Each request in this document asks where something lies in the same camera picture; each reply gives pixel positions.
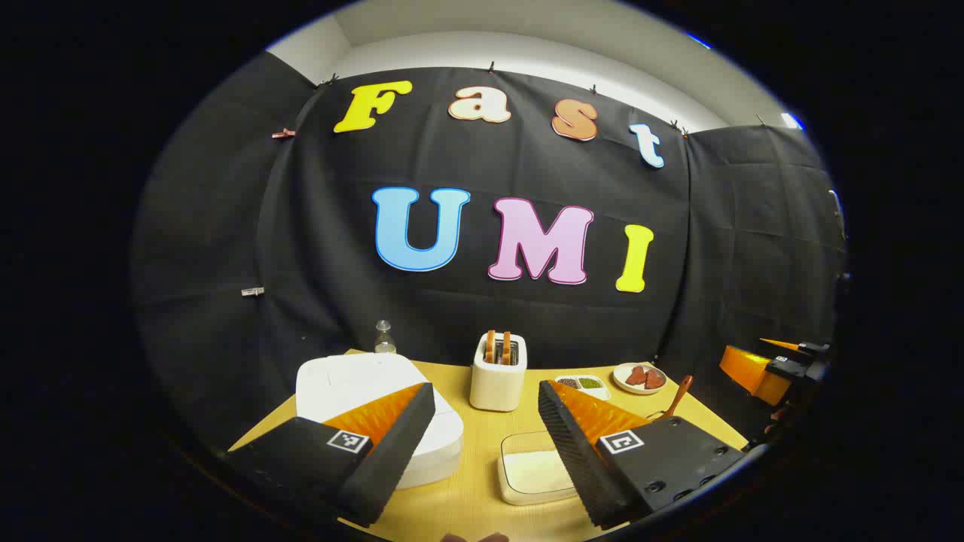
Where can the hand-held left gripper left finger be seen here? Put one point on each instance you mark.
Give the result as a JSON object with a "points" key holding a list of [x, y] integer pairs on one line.
{"points": [[392, 459]]}

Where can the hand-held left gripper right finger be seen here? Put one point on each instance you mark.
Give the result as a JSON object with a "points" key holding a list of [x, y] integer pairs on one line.
{"points": [[576, 459]]}

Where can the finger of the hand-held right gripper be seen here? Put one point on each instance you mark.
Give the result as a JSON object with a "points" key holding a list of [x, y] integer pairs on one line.
{"points": [[749, 373], [813, 349]]}

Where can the white tray of rice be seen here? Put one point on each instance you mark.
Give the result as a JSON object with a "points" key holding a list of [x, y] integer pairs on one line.
{"points": [[531, 474]]}

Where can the brown wooden spoon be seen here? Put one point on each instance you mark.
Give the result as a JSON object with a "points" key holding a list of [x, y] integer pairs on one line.
{"points": [[680, 391]]}

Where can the white rice cooker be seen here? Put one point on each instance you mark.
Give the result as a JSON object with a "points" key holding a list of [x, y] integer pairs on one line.
{"points": [[339, 384]]}

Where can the white divided bean dish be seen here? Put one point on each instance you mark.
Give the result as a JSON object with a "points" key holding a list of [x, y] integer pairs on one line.
{"points": [[584, 388]]}

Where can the white round plate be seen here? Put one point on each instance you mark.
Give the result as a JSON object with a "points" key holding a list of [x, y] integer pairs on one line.
{"points": [[621, 382]]}

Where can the red meat slice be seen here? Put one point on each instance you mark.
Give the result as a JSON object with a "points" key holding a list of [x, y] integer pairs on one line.
{"points": [[655, 379], [637, 376]]}

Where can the white toaster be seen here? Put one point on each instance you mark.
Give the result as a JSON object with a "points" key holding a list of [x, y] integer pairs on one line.
{"points": [[497, 388]]}

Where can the small glass bottle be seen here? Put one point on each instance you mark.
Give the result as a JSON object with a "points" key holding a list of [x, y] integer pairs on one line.
{"points": [[385, 342]]}

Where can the bread slice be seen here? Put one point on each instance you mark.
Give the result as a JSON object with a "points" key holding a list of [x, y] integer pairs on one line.
{"points": [[490, 346], [507, 348]]}

